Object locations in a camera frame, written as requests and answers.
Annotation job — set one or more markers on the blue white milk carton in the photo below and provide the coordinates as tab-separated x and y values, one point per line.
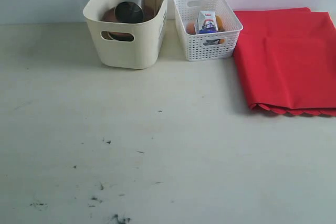
206	22

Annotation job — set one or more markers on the brown egg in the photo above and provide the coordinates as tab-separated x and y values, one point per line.
190	28

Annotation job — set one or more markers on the stainless steel cup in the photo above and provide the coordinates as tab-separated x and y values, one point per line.
130	11

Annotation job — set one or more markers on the white perforated plastic basket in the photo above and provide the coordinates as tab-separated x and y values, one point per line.
200	47

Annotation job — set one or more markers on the red table cloth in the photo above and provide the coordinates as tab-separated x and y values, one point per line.
286	61

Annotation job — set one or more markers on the brown wooden plate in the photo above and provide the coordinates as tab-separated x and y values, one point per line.
109	16

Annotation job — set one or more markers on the yellow lemon with sticker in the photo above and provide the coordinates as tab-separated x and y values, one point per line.
220	28

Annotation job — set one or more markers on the cream plastic bin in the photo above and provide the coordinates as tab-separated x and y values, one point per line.
123	45

